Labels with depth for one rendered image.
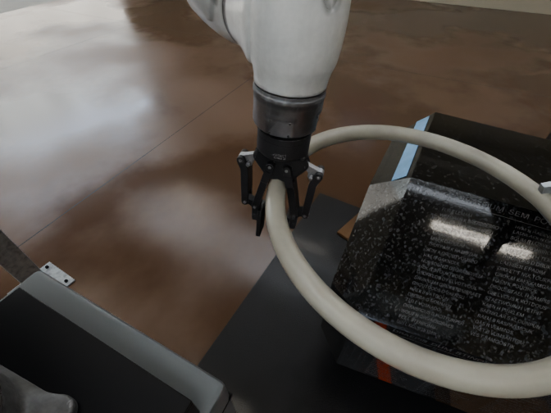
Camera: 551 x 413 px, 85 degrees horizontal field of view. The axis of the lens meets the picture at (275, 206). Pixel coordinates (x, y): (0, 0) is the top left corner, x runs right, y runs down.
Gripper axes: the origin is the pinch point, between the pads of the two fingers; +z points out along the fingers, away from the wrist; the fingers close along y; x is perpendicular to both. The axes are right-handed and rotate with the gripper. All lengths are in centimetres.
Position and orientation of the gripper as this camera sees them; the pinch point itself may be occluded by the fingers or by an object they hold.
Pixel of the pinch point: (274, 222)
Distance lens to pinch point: 55.5
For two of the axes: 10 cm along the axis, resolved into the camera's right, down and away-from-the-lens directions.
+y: 9.7, 2.3, -1.1
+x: 2.4, -6.8, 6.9
